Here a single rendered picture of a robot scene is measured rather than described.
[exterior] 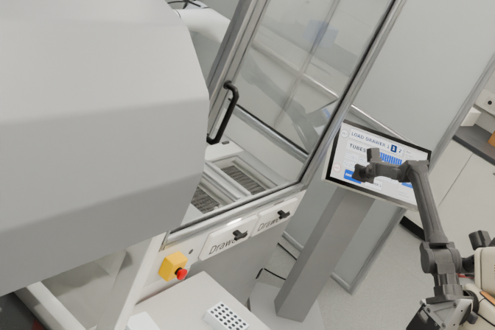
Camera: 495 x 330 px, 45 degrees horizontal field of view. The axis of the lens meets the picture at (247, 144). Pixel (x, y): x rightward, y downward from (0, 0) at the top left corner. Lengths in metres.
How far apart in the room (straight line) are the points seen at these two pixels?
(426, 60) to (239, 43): 2.12
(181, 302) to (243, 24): 0.96
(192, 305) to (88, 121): 1.20
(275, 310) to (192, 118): 2.38
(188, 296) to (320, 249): 1.21
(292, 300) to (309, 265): 0.24
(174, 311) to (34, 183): 1.16
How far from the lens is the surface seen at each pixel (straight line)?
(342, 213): 3.01
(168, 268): 1.91
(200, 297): 2.07
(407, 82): 3.57
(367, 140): 2.89
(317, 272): 3.21
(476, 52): 3.45
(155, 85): 1.03
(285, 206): 2.46
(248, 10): 1.48
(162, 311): 1.96
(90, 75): 0.94
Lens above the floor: 2.04
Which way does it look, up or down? 23 degrees down
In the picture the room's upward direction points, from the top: 25 degrees clockwise
